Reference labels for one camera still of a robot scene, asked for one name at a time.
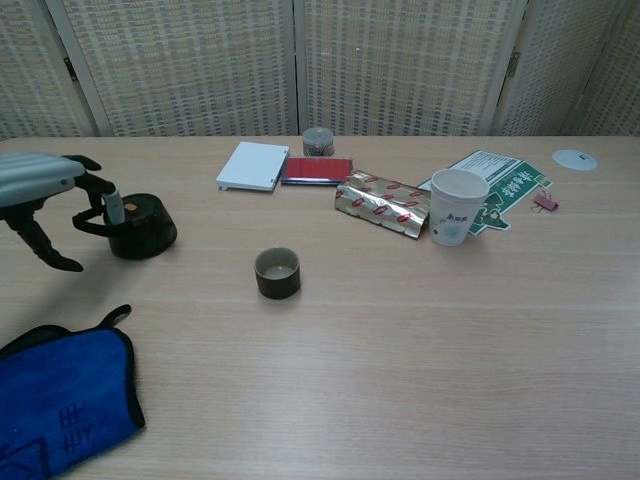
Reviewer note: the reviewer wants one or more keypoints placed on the red flat rectangular box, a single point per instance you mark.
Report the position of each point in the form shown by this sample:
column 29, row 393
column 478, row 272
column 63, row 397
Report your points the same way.
column 315, row 170

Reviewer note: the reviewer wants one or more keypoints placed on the gold foil packet red print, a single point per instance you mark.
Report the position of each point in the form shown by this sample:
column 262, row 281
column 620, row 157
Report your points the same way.
column 382, row 205

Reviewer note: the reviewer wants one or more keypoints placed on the woven folding screen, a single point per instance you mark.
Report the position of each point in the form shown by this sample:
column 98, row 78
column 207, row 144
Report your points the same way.
column 200, row 65

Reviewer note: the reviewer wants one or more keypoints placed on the blue cloth with black trim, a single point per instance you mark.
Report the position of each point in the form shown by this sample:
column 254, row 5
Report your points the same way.
column 55, row 395

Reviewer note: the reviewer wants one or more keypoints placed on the flattened green white carton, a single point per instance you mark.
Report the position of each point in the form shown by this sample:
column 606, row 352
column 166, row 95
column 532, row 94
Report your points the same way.
column 510, row 185

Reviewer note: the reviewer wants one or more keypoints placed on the round white table grommet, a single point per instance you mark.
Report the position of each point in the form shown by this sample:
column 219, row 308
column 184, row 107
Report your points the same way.
column 575, row 160

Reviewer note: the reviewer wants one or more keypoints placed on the small round patterned tin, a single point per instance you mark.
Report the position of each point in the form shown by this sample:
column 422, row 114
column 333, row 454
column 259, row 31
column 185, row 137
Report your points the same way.
column 317, row 142

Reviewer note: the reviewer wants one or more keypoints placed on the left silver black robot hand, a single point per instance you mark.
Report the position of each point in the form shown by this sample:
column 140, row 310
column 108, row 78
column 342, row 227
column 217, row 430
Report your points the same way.
column 30, row 175

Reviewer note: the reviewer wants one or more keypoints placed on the small grey tea cup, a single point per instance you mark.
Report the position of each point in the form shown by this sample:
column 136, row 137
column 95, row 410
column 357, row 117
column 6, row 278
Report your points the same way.
column 277, row 280

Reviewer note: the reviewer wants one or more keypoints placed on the white flat rectangular box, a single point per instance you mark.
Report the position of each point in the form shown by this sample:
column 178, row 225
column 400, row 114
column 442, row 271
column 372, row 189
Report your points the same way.
column 252, row 167

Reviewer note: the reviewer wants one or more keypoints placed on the white paper cup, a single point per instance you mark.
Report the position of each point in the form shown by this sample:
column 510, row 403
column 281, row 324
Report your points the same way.
column 452, row 215

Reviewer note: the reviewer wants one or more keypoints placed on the pink binder clip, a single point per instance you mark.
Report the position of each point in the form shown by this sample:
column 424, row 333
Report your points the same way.
column 546, row 202

